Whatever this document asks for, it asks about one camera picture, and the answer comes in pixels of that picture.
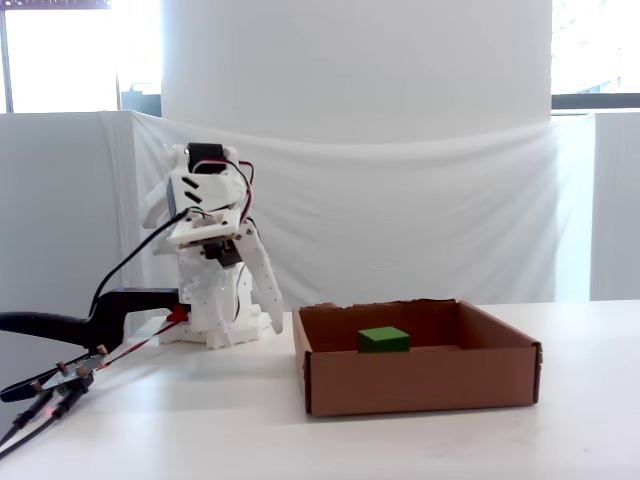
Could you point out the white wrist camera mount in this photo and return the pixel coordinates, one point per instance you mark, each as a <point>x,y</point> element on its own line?
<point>210,232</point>

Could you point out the white partition panel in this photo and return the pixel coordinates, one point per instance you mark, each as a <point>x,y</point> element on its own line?
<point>50,200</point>
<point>617,200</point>

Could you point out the window blind rail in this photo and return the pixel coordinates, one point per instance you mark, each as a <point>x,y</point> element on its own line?
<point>50,4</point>

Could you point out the dark object behind window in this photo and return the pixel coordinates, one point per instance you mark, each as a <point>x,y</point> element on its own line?
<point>142,100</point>

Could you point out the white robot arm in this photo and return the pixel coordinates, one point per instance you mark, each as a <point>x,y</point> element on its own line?
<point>220,192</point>

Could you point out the black controller circuit board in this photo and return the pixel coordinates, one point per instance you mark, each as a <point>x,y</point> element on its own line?
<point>75,370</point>

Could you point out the white backdrop cloth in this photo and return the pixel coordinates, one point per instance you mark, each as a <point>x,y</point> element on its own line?
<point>400,225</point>

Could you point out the dark window sill bar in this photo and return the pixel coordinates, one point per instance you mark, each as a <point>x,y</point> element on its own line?
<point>600,102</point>

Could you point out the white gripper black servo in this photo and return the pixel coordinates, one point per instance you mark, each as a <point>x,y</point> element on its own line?
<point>260,267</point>

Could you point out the green cube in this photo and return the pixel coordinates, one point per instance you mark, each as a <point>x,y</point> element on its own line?
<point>382,341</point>

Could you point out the brown cardboard box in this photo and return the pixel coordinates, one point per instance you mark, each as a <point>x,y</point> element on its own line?
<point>425,380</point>

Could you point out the black table clamp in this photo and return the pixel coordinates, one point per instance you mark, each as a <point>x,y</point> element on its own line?
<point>107,310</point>

